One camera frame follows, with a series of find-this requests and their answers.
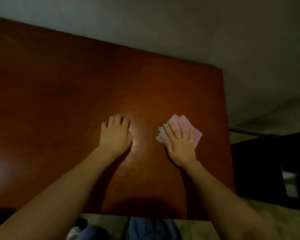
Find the person's left hand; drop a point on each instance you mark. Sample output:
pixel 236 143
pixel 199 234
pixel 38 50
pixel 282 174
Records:
pixel 116 137

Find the person's right hand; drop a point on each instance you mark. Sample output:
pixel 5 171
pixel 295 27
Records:
pixel 180 147

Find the pink cleaning cloth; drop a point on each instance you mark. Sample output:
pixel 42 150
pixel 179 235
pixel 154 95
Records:
pixel 197 131

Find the person's left forearm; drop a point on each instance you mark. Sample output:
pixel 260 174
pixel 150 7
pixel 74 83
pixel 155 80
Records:
pixel 50 202

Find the person's right forearm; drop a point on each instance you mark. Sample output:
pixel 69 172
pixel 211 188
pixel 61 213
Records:
pixel 230 207

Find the reddish wooden desk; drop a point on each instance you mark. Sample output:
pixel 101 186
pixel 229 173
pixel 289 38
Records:
pixel 50 82

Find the person's blue trousers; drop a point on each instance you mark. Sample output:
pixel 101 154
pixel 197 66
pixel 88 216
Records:
pixel 150 228

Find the person's black shoe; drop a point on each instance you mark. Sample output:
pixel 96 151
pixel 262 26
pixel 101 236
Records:
pixel 77 226

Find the black low cabinet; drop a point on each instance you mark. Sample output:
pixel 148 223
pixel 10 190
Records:
pixel 270 167

